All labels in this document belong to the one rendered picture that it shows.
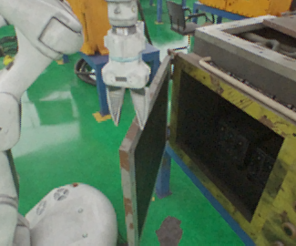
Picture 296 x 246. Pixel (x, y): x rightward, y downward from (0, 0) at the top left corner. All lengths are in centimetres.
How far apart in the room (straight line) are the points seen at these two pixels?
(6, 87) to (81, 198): 94
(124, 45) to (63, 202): 130
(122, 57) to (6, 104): 52
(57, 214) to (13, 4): 130
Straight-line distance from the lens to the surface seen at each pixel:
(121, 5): 50
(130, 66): 53
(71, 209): 170
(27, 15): 66
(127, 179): 71
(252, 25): 129
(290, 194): 93
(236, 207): 119
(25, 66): 92
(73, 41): 69
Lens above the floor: 166
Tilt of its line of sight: 35 degrees down
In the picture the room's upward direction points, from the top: straight up
